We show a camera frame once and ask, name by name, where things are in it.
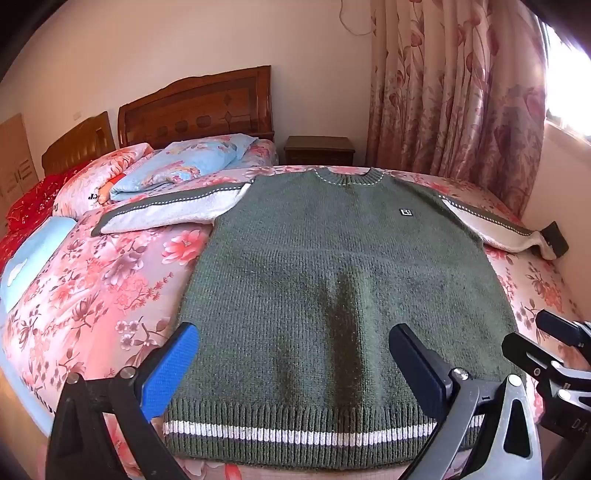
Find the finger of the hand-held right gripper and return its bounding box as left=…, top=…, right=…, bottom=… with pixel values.
left=537, top=309, right=591, bottom=348
left=502, top=332, right=561, bottom=386

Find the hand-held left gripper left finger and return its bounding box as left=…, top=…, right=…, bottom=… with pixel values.
left=46, top=322, right=200, bottom=480

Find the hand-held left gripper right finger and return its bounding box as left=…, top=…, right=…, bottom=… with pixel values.
left=389, top=323, right=544, bottom=480

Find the green knit sweater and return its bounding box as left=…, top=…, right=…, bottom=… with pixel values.
left=91, top=167, right=557, bottom=469

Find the pink floral bed cover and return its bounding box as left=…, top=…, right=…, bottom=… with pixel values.
left=0, top=138, right=591, bottom=480

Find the light blue cloth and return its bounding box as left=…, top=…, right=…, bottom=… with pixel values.
left=0, top=216, right=78, bottom=315

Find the pink floral pillow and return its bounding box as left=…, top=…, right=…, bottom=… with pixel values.
left=52, top=143, right=155, bottom=220

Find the light blue floral pillow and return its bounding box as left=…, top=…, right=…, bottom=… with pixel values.
left=109, top=133, right=259, bottom=202

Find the red patterned blanket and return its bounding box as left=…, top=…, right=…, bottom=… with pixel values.
left=0, top=161, right=89, bottom=273

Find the dark wooden nightstand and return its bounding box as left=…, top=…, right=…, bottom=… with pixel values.
left=283, top=135, right=356, bottom=167

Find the bright window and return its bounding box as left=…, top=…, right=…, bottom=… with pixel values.
left=544, top=23, right=591, bottom=136

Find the small wooden headboard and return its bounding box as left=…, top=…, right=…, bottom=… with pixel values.
left=41, top=111, right=116, bottom=176

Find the pink floral curtain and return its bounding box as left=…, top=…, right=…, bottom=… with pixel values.
left=367, top=0, right=550, bottom=217

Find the light wooden wardrobe door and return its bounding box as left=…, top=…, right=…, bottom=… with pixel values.
left=0, top=113, right=40, bottom=232

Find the large carved wooden headboard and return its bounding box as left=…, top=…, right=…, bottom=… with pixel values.
left=117, top=65, right=276, bottom=151

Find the thin wall cable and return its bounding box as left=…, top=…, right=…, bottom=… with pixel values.
left=336, top=0, right=376, bottom=37

